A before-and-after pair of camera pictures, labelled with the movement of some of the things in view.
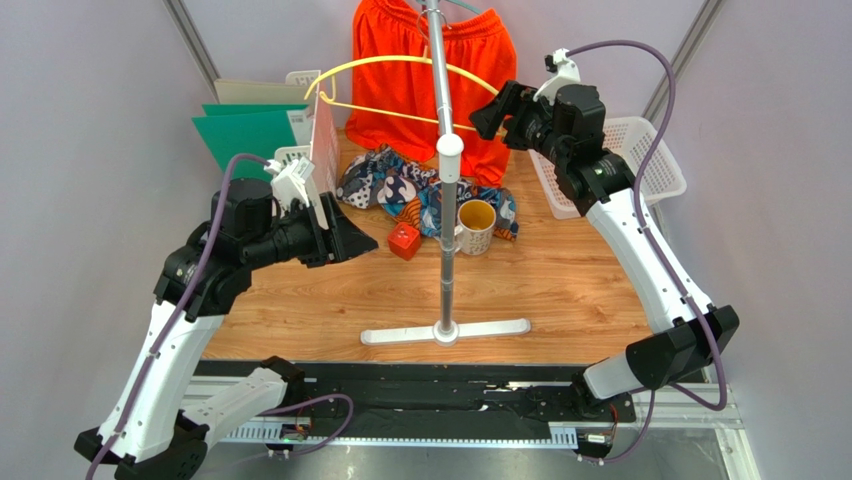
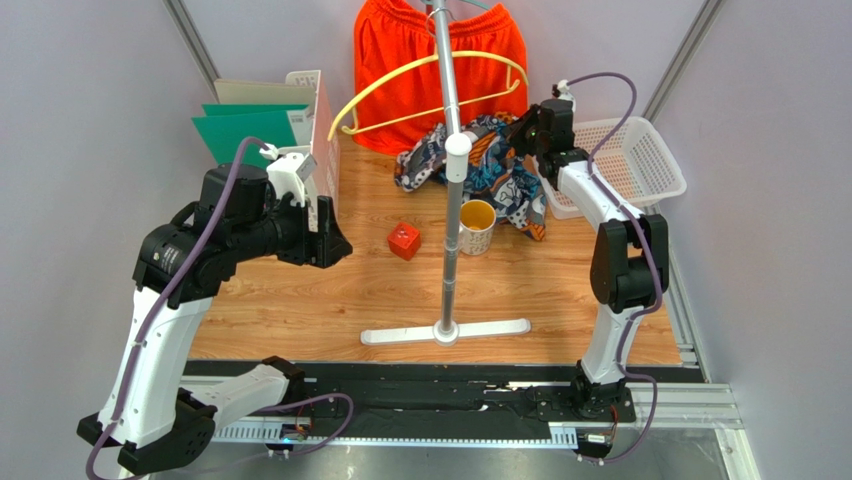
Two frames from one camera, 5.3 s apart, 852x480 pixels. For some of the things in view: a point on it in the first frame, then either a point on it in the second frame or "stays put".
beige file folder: [254, 92] stays put
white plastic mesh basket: [630, 138] stays put
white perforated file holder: [324, 148] stays put
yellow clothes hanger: [333, 98] -> [355, 125]
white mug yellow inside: [473, 233] stays put
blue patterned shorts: [413, 193] -> [502, 173]
